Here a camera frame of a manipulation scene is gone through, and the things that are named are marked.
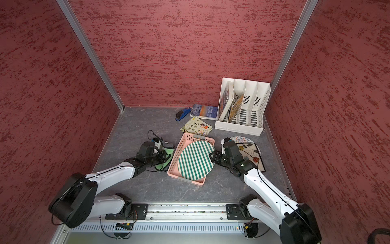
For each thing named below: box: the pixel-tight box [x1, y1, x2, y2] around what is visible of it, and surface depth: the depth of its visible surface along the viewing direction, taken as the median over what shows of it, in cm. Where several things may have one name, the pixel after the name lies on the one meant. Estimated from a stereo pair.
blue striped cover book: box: [190, 103, 219, 120], surface depth 120 cm
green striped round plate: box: [177, 140, 216, 181], surface depth 89 cm
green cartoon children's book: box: [179, 115, 213, 137], surface depth 109 cm
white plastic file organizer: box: [214, 77, 272, 137], surface depth 107 cm
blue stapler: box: [175, 106, 192, 122], surface depth 116 cm
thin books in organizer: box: [217, 81, 235, 121], surface depth 101 cm
